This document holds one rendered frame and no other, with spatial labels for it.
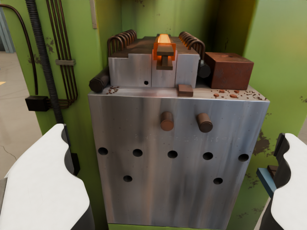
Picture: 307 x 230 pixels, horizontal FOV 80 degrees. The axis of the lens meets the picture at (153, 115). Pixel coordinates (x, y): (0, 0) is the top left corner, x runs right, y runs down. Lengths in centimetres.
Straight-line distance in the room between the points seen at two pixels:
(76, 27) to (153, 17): 39
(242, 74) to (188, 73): 12
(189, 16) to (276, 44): 40
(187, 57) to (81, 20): 32
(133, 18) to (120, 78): 50
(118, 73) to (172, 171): 28
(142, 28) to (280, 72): 56
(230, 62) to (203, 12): 49
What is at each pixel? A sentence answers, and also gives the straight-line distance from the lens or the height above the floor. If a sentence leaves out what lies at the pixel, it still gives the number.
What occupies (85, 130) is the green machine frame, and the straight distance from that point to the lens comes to 72.
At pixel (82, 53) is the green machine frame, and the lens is 61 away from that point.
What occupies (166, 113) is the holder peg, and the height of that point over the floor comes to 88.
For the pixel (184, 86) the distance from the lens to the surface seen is 42.
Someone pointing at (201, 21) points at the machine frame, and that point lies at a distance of 91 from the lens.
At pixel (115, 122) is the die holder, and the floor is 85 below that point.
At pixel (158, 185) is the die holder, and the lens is 54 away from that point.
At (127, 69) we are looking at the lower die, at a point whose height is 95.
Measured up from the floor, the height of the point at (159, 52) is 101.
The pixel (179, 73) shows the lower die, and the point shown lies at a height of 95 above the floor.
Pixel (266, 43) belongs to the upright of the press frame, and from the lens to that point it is 63.
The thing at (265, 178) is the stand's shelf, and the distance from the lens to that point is 57.
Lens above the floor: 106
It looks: 28 degrees down
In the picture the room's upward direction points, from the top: 1 degrees clockwise
